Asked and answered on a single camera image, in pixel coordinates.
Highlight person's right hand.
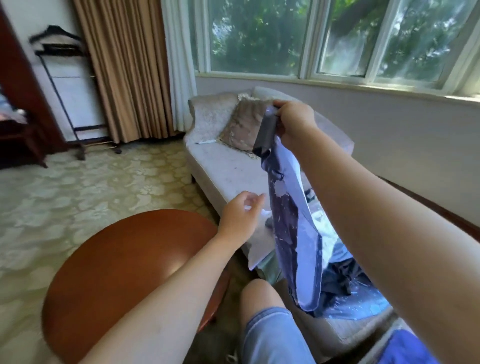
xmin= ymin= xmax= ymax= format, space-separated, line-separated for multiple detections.
xmin=271 ymin=99 xmax=320 ymax=155

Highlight person's left hand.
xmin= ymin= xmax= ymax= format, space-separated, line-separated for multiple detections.
xmin=216 ymin=190 xmax=267 ymax=250

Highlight grey splatter print T-shirt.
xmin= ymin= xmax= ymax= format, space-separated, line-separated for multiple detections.
xmin=252 ymin=108 xmax=325 ymax=314

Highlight pile of clothes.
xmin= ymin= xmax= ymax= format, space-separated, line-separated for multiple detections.
xmin=247 ymin=187 xmax=393 ymax=324

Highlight blue printed T-shirt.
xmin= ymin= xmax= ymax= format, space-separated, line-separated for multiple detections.
xmin=377 ymin=328 xmax=442 ymax=364

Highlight person's left forearm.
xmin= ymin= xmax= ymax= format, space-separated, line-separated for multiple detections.
xmin=78 ymin=234 xmax=241 ymax=364

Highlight person's right forearm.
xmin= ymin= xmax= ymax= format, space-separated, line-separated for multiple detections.
xmin=288 ymin=127 xmax=480 ymax=364

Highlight person's right leg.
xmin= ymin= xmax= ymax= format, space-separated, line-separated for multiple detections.
xmin=238 ymin=279 xmax=290 ymax=339

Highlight grey velvet chaise sofa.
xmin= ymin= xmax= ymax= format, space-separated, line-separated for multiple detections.
xmin=183 ymin=84 xmax=399 ymax=361

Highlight brown fringed cushion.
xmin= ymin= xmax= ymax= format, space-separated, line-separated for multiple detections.
xmin=217 ymin=96 xmax=275 ymax=155

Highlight white framed window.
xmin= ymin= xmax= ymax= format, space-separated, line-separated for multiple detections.
xmin=191 ymin=0 xmax=480 ymax=99

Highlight blue denim shorts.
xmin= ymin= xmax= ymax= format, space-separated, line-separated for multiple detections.
xmin=240 ymin=306 xmax=318 ymax=364

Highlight white sheer curtain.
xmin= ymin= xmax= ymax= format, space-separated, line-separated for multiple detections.
xmin=159 ymin=0 xmax=198 ymax=135

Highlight round wooden table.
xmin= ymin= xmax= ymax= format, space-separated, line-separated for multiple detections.
xmin=41 ymin=208 xmax=232 ymax=364

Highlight beige curtain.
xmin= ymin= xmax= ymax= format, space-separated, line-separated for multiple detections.
xmin=72 ymin=0 xmax=177 ymax=145

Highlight dark wooden nightstand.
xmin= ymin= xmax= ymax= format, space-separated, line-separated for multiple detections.
xmin=0 ymin=116 xmax=50 ymax=170

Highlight black valet stand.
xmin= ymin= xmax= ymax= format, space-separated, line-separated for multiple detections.
xmin=28 ymin=24 xmax=123 ymax=161

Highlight white plastic bag red print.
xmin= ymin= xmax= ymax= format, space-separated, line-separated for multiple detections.
xmin=0 ymin=86 xmax=27 ymax=125

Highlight dark wooden wall panel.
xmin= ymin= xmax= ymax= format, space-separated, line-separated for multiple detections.
xmin=0 ymin=0 xmax=69 ymax=155

